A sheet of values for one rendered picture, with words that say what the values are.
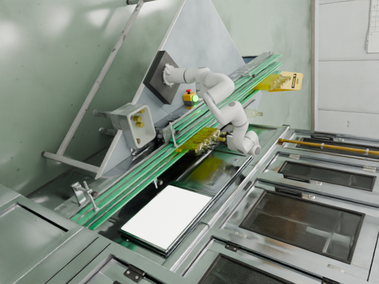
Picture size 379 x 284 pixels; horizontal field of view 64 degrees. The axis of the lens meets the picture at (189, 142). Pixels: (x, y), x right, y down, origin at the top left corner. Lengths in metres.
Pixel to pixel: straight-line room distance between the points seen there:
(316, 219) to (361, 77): 6.24
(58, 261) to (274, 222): 0.97
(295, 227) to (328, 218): 0.16
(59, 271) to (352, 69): 7.17
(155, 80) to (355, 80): 6.20
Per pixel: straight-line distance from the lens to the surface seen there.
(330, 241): 1.51
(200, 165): 1.98
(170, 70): 1.97
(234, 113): 1.55
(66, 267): 1.08
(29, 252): 1.24
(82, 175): 2.35
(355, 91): 7.78
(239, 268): 1.40
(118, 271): 1.01
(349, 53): 7.56
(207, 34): 2.50
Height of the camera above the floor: 2.14
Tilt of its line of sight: 36 degrees down
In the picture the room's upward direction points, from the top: 100 degrees clockwise
